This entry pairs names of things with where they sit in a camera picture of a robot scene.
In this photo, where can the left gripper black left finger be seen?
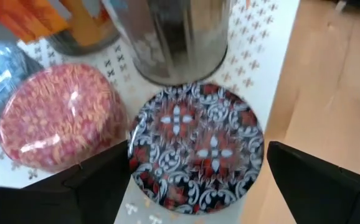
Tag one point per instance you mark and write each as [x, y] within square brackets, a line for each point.
[105, 180]

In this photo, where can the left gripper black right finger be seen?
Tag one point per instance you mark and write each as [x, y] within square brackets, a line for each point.
[323, 196]

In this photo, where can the pink patterned round tin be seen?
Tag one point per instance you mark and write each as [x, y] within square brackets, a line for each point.
[61, 115]

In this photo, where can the navy red patterned round tin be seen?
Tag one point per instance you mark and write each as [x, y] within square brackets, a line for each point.
[195, 146]

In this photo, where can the blue patterned round tin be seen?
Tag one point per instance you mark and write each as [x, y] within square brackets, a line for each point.
[2, 81]

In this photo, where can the small orange-labelled candle tin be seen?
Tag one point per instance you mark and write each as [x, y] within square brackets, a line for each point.
[86, 31]

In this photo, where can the large silver tin can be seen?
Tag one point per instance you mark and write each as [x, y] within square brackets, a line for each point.
[173, 40]

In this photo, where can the white perforated metal shelf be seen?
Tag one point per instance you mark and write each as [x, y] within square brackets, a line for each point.
[254, 46]

